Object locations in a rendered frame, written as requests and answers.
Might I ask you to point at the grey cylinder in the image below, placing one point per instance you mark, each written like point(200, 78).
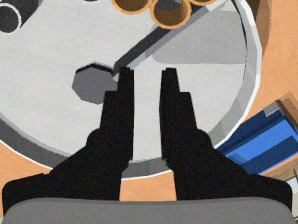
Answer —
point(90, 2)
point(9, 24)

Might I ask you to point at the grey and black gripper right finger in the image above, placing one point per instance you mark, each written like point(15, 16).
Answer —
point(188, 152)

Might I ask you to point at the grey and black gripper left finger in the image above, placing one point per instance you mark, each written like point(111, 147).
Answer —
point(91, 172)

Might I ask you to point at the grey round turntable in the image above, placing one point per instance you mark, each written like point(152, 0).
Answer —
point(43, 120)

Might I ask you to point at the bronze bushing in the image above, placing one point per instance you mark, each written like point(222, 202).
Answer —
point(171, 19)
point(131, 7)
point(202, 2)

